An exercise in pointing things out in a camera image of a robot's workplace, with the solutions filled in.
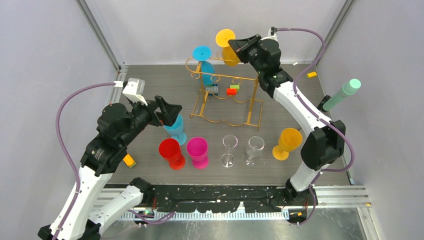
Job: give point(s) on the magenta wine glass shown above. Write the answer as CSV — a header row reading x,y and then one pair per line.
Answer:
x,y
197,149

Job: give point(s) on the gold wire glass rack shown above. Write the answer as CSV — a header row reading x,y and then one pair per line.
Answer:
x,y
242,109

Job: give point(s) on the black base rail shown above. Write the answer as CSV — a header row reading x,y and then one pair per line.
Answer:
x,y
247,202

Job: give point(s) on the orange front wine glass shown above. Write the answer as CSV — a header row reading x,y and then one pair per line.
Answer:
x,y
289,140

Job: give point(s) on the teal back wine glass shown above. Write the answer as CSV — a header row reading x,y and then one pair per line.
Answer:
x,y
176,131

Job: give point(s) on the yellow small block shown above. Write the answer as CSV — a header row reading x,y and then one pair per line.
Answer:
x,y
312,74

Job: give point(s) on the yellow back wine glass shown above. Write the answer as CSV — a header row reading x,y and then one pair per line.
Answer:
x,y
228,55

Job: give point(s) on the red green toy bricks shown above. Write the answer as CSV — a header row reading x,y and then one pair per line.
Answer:
x,y
232,90

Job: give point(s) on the clear wine glass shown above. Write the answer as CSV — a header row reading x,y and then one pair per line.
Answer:
x,y
253,150
229,142

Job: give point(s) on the mint green cylinder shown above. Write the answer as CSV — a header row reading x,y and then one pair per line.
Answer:
x,y
348,89

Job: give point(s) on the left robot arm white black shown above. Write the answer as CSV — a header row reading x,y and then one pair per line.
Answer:
x,y
117,128

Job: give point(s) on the blue back wine glass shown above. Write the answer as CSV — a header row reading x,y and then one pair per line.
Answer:
x,y
202,54

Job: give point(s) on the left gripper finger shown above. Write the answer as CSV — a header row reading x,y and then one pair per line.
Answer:
x,y
161,103
169,114

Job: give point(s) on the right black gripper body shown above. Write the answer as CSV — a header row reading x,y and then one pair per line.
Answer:
x,y
249,54

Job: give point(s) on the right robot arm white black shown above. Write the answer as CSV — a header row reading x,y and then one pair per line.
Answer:
x,y
324,143

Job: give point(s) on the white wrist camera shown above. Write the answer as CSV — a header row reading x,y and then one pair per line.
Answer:
x,y
271,34
132,90

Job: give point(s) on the blue green toy bricks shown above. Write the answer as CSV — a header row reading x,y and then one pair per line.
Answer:
x,y
212,90

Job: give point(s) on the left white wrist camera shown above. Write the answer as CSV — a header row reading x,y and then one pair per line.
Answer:
x,y
132,90

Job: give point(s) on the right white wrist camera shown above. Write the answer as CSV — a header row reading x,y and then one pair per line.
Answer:
x,y
271,34

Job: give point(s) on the orange block on table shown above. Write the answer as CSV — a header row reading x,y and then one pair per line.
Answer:
x,y
129,161

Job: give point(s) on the red back wine glass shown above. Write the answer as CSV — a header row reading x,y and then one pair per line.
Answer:
x,y
170,150

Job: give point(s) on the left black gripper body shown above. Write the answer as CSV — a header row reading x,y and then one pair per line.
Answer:
x,y
148,116

